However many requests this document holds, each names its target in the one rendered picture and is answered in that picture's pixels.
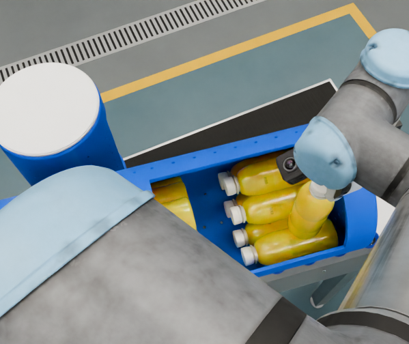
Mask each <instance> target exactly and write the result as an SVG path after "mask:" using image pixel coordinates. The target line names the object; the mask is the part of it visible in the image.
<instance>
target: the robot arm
mask: <svg viewBox="0 0 409 344"><path fill-rule="evenodd" d="M408 103H409V31H408V30H405V29H385V30H382V31H379V32H377V33H376V34H375V35H373V36H372V37H371V38H370V39H369V41H368V43H367V45H366V47H365V48H364V49H363V50H362V52H361V54H360V61H359V62H358V64H357V66H356V67H355V69H354V70H353V71H352V72H351V73H350V75H349V76H348V77H347V79H346V80H345V81H344V82H343V83H342V84H341V86H340V88H339V89H338V90H337V91H336V93H335V94H334V95H333V97H332V98H331V99H330V100H329V101H328V102H327V104H326V105H325V106H324V108H323V109H322V110H321V111H320V112H319V113H318V115H317V116H316V117H314V118H313V119H312V120H311V121H310V122H309V125H308V126H307V128H306V129H305V131H304V132H303V133H302V136H301V137H300V138H299V140H298V141H297V142H296V144H295V145H294V148H293V149H291V150H289V151H287V152H285V153H283V154H281V155H280V156H278V157H277V159H276V163H277V166H278V168H279V171H280V174H281V177H282V178H283V180H284V181H286V182H287V183H288V184H291V185H294V184H296V183H298V182H300V181H303V180H305V179H307V178H309V179H310V180H311V181H313V182H315V183H316V184H318V185H320V186H323V185H324V186H325V187H327V189H326V194H325V195H324V196H325V197H326V198H327V199H328V200H329V201H331V202H333V201H337V200H339V199H340V198H342V196H344V195H347V194H349V193H351V192H354V191H356V190H359V189H361V188H362V187H363V188H365V189H366V190H368V191H369V192H371V193H373V194H374V195H375V196H377V197H379V198H381V199H382V200H384V201H386V202H387V203H389V204H390V205H392V206H393V207H395V209H394V211H393V213H392V214H391V217H390V218H389V220H388V222H387V224H386V225H385V227H384V229H383V230H382V233H381V234H380V236H379V238H378V239H377V241H376V243H375V245H374V246H373V248H372V250H371V252H370V254H369V255H368V257H367V259H366V260H365V262H364V264H363V266H362V268H361V270H360V271H359V273H358V275H357V276H356V278H355V280H354V282H353V283H352V286H351V287H350V289H349V291H348V292H347V294H346V296H345V298H344V299H343V301H342V303H341V305H340V306H339V308H338V310H337V311H333V312H331V313H328V314H325V315H323V316H321V317H320V318H318V319H317V320H314V319H313V318H312V317H310V316H308V315H307V314H306V313H304V312H303V311H302V310H300V309H299V308H298V307H297V306H295V305H294V304H292V303H291V302H290V301H289V300H287V299H286V298H284V297H283V296H282V295H281V294H280V293H279V292H277V291H276V290H274V289H273V288H272V287H271V286H269V285H268V284H266V283H265V282H263V280H261V279H260V278H258V277H257V276H256V275H254V274H253V273H252V272H250V271H249V270H248V269H246V268H245V267H244V266H243V265H241V264H240V263H238V262H237V261H236V260H235V259H233V258H232V257H230V256H229V255H228V254H227V253H225V252H224V251H223V250H221V249H220V248H219V247H217V246H216V245H215V244H213V243H212V242H211V241H209V240H208V239H207V238H205V237H204V236H203V235H201V234H200V233H199V232H198V231H196V230H195V229H193V228H192V227H191V226H190V225H188V224H187V223H185V222H184V221H183V220H182V219H180V218H179V217H177V216H176V215H175V214H174V213H173V212H171V211H170V210H168V209H167V208H166V207H165V206H163V205H162V204H160V203H159V202H157V200H155V199H154V197H155V194H154V193H153V192H151V191H150V190H145V191H143V190H141V189H140V188H138V187H137V186H135V185H134V184H132V183H131V182H129V181H128V180H127V179H125V178H124V177H122V176H121V175H119V174H118V173H116V172H114V171H113V170H111V169H108V168H105V167H99V166H94V165H86V166H80V167H74V168H71V169H67V170H65V171H61V172H59V173H56V174H54V175H52V176H50V177H48V178H46V179H44V180H42V181H41V182H38V183H37V184H35V185H33V186H32V187H31V188H29V189H27V190H26V191H25V192H23V193H21V194H20V195H19V196H17V197H16V198H14V199H13V200H11V201H10V202H9V203H8V204H7V205H5V206H4V207H3V208H2V209H0V344H409V134H406V133H405V132H403V131H402V130H400V128H401V127H402V126H403V125H402V123H401V121H400V120H399V118H400V117H401V115H402V113H403V112H404V110H405V108H406V107H407V106H408Z"/></svg>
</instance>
